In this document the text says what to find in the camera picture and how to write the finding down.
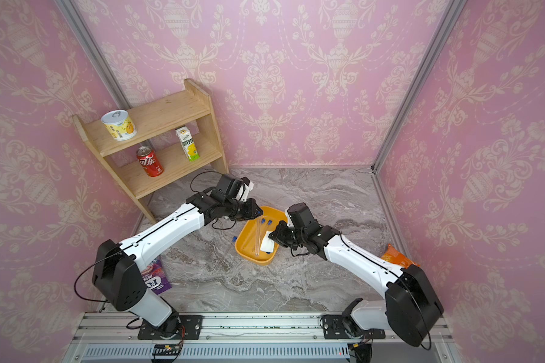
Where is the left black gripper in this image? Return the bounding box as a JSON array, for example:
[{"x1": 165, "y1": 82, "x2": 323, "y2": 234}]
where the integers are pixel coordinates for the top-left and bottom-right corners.
[{"x1": 225, "y1": 197, "x2": 266, "y2": 221}]

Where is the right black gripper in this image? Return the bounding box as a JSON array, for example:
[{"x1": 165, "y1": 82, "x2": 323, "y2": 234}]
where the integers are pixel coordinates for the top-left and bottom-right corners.
[{"x1": 268, "y1": 221, "x2": 309, "y2": 250}]

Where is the test tube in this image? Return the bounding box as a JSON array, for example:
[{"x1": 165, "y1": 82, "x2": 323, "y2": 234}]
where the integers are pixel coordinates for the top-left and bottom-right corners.
[
  {"x1": 254, "y1": 218, "x2": 263, "y2": 257},
  {"x1": 215, "y1": 236, "x2": 238, "y2": 272},
  {"x1": 261, "y1": 219, "x2": 272, "y2": 240},
  {"x1": 248, "y1": 218, "x2": 266, "y2": 252}
]

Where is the yellow plastic basin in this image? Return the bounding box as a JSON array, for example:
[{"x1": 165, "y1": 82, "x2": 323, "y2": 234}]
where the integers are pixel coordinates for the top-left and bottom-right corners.
[{"x1": 235, "y1": 207, "x2": 287, "y2": 266}]

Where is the white wiping cloth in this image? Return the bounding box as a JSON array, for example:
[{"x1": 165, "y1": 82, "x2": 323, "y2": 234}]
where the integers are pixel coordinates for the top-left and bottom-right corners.
[{"x1": 260, "y1": 231, "x2": 276, "y2": 254}]

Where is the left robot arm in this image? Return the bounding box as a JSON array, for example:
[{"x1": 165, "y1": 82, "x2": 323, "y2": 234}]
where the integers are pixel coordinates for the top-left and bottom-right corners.
[{"x1": 92, "y1": 174, "x2": 263, "y2": 339}]

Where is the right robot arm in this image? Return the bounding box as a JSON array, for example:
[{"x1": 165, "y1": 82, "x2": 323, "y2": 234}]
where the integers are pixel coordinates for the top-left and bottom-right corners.
[{"x1": 260, "y1": 221, "x2": 444, "y2": 347}]

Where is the green white juice carton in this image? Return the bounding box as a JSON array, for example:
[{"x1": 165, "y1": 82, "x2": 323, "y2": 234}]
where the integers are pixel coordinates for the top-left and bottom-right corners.
[{"x1": 176, "y1": 126, "x2": 200, "y2": 161}]

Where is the orange snack bag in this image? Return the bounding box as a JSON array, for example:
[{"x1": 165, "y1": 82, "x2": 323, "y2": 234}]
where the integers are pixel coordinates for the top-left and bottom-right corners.
[{"x1": 381, "y1": 244, "x2": 419, "y2": 268}]

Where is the purple tissue pack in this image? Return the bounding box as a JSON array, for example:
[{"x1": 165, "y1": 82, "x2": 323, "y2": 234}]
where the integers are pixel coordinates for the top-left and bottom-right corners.
[{"x1": 142, "y1": 257, "x2": 172, "y2": 295}]

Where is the red cola can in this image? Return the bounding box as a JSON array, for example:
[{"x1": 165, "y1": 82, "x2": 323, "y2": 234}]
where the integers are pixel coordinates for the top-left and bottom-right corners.
[{"x1": 136, "y1": 145, "x2": 164, "y2": 177}]

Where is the wooden two-tier shelf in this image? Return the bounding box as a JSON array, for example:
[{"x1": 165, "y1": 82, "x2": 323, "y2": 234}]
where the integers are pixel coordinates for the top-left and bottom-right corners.
[{"x1": 72, "y1": 78, "x2": 233, "y2": 228}]

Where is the yellow white tin can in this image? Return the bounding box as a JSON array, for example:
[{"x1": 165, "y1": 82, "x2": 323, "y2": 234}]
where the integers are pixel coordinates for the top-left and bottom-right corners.
[{"x1": 101, "y1": 110, "x2": 137, "y2": 142}]

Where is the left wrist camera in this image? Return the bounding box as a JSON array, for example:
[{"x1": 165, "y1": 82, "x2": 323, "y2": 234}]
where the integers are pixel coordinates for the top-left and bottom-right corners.
[{"x1": 236, "y1": 177, "x2": 254, "y2": 202}]

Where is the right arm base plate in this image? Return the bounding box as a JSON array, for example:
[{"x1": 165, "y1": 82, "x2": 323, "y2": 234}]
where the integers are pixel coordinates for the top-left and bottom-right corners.
[{"x1": 319, "y1": 315, "x2": 386, "y2": 340}]

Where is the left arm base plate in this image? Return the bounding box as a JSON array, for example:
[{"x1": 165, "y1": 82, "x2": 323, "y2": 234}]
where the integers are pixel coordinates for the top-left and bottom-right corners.
[{"x1": 138, "y1": 315, "x2": 204, "y2": 340}]

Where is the aluminium front rail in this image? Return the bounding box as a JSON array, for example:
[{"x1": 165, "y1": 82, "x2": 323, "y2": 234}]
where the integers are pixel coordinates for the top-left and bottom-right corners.
[{"x1": 62, "y1": 312, "x2": 461, "y2": 362}]

